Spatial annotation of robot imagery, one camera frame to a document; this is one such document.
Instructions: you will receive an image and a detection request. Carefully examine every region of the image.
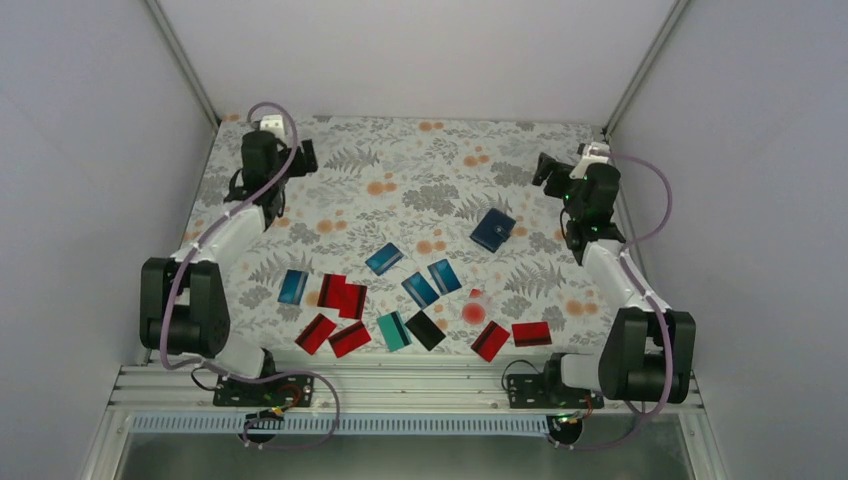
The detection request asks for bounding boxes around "floral patterned table mat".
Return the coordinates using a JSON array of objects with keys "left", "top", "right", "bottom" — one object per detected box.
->
[{"left": 149, "top": 113, "right": 647, "bottom": 359}]

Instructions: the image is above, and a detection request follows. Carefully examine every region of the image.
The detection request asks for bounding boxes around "red card tilted right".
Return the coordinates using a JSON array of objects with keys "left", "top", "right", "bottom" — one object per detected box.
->
[{"left": 471, "top": 321, "right": 511, "bottom": 363}]

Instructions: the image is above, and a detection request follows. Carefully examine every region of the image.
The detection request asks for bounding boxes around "dark blue card holder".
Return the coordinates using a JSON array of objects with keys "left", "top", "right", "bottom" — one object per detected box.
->
[{"left": 469, "top": 208, "right": 516, "bottom": 253}]

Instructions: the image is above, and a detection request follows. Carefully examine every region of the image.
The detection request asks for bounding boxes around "blue card centre right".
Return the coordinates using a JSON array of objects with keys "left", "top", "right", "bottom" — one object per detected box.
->
[{"left": 428, "top": 259, "right": 462, "bottom": 295}]

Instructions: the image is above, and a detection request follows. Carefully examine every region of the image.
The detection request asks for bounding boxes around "red card black stripe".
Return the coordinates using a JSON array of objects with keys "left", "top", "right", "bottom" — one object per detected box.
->
[{"left": 328, "top": 321, "right": 372, "bottom": 358}]

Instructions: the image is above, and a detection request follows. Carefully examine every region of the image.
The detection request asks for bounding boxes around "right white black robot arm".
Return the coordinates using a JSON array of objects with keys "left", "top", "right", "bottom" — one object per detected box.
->
[{"left": 532, "top": 153, "right": 696, "bottom": 407}]

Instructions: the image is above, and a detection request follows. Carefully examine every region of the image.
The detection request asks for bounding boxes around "red card far right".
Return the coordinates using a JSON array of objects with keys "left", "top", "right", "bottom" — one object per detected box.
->
[{"left": 511, "top": 321, "right": 552, "bottom": 348}]

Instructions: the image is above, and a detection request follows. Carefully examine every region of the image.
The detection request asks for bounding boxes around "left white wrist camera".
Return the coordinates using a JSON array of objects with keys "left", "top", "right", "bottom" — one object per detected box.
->
[{"left": 259, "top": 114, "right": 287, "bottom": 141}]

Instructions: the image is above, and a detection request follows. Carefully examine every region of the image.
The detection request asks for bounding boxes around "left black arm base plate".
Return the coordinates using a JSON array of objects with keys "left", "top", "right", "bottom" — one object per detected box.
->
[{"left": 212, "top": 375, "right": 315, "bottom": 408}]

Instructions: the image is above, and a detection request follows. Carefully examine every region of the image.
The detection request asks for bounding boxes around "aluminium front rail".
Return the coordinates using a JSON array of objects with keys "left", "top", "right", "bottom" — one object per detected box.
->
[{"left": 105, "top": 360, "right": 705, "bottom": 415}]

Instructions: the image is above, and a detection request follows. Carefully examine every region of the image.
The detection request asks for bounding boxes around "red card overlapping stack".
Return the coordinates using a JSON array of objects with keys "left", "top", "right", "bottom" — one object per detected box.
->
[{"left": 339, "top": 284, "right": 368, "bottom": 320}]

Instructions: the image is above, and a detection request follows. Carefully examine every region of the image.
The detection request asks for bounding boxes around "white card red circle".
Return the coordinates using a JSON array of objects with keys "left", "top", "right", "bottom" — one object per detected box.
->
[{"left": 461, "top": 288, "right": 490, "bottom": 326}]

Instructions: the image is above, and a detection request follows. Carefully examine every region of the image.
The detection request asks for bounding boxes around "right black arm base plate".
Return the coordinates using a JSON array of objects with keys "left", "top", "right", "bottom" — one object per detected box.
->
[{"left": 504, "top": 374, "right": 605, "bottom": 410}]

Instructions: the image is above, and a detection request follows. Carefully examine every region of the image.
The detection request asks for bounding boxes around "blue card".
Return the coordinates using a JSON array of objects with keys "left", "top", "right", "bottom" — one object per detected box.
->
[
  {"left": 277, "top": 269, "right": 309, "bottom": 306},
  {"left": 401, "top": 272, "right": 439, "bottom": 310},
  {"left": 365, "top": 242, "right": 404, "bottom": 276},
  {"left": 428, "top": 259, "right": 462, "bottom": 295}
]

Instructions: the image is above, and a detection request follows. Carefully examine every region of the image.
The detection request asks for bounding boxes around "red card lower left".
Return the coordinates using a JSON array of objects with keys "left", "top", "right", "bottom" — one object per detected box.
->
[{"left": 294, "top": 313, "right": 337, "bottom": 355}]

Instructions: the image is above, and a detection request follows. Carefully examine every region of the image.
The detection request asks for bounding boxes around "blue card top centre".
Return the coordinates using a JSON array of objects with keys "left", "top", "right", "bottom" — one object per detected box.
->
[{"left": 365, "top": 242, "right": 404, "bottom": 276}]

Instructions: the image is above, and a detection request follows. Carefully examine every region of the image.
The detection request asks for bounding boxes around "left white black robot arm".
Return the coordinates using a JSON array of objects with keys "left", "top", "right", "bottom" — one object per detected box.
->
[{"left": 139, "top": 130, "right": 318, "bottom": 405}]

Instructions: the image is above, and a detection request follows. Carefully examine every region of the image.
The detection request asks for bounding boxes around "blue card far left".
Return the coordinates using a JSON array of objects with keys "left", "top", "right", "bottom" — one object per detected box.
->
[{"left": 277, "top": 269, "right": 309, "bottom": 306}]

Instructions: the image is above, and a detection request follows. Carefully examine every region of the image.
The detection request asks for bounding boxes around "teal card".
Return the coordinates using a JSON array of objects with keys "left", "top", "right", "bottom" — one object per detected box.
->
[{"left": 377, "top": 311, "right": 412, "bottom": 352}]

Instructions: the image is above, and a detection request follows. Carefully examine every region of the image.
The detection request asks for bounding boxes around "red card upper stack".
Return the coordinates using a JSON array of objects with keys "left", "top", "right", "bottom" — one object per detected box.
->
[{"left": 317, "top": 274, "right": 347, "bottom": 310}]

